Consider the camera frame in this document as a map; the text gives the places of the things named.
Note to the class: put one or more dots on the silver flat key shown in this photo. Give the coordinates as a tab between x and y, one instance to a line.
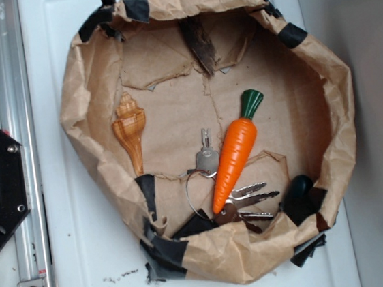
207	159

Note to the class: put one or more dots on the orange plastic carrot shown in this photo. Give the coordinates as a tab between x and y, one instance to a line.
237	146

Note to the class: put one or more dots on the wooden seashell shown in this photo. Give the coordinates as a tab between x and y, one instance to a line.
128	129

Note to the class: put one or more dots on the silver key upper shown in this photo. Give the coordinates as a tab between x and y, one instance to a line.
244	191

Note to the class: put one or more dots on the silver key middle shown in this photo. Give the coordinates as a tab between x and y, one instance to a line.
248	200

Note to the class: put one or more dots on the black key fob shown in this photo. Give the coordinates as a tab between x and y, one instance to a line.
198	223

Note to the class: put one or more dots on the brass key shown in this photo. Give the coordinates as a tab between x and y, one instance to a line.
230	214

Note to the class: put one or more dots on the brown paper bag bin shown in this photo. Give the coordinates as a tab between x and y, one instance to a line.
187	64

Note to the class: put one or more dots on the silver key lower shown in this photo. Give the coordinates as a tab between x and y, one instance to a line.
259	215

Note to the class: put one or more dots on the dark green oval object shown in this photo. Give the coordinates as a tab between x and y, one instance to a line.
296	203

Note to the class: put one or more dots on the aluminium extrusion rail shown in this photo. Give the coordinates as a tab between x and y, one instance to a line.
32	242

